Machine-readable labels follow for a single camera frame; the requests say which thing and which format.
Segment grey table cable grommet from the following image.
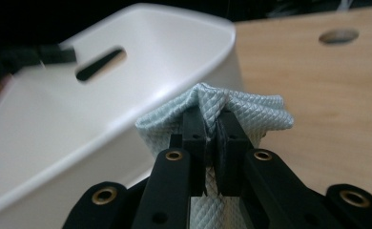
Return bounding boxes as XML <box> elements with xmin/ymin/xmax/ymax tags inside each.
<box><xmin>318</xmin><ymin>28</ymin><xmax>361</xmax><ymax>46</ymax></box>

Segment white plastic storage bin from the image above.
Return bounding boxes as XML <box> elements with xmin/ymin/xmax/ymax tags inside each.
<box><xmin>0</xmin><ymin>3</ymin><xmax>244</xmax><ymax>229</ymax></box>

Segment light blue cloth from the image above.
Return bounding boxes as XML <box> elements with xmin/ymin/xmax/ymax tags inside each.
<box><xmin>135</xmin><ymin>82</ymin><xmax>295</xmax><ymax>229</ymax></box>

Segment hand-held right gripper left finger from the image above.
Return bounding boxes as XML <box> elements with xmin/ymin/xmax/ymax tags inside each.
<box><xmin>131</xmin><ymin>106</ymin><xmax>207</xmax><ymax>229</ymax></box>

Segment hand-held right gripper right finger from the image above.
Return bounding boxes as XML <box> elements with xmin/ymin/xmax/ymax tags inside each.
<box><xmin>214</xmin><ymin>109</ymin><xmax>333</xmax><ymax>229</ymax></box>

